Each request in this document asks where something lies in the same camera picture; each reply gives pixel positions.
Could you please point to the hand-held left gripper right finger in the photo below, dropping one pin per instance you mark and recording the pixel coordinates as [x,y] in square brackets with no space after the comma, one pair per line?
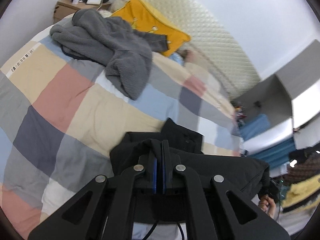
[164,177]

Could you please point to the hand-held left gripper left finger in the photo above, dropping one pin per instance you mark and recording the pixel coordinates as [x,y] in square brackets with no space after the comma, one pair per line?
[155,177]

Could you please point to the black puffer jacket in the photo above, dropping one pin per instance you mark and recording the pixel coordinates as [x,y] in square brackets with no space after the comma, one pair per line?
[225,165]

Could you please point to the person's right hand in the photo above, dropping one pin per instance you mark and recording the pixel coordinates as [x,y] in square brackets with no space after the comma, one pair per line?
[268,205]

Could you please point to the cluster of small bottles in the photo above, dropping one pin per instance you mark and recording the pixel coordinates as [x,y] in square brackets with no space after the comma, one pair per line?
[238,112]

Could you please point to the blue towel on chair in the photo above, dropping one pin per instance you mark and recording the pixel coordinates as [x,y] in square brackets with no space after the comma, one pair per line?
[257,127]

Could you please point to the blue curtain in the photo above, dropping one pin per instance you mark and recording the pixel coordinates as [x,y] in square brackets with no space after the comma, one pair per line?
[275,152]

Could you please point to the checkered bed cover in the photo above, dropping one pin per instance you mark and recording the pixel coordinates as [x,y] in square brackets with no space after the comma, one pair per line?
[75,92]

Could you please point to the light blue pillow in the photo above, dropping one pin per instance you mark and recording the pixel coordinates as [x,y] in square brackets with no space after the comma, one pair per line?
[177,58]

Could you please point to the pink pillow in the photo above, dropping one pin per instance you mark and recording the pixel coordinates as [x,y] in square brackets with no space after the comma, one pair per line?
[190,55]

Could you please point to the yellow fuzzy cloth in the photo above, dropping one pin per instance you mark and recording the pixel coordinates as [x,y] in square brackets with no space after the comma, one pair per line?
[302,192]

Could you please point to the cream quilted headboard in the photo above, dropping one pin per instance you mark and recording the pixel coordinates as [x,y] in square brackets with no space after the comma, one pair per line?
[212,42]

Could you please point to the grey fleece garment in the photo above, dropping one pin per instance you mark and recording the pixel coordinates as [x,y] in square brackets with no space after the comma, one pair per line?
[100,37]

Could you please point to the grey wardrobe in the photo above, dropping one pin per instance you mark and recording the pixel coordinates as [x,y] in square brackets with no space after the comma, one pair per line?
[295,87]

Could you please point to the yellow pillow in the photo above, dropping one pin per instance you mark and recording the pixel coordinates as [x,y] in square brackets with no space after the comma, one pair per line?
[145,17]

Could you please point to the wooden nightstand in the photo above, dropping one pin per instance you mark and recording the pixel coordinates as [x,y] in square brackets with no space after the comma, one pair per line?
[65,7]

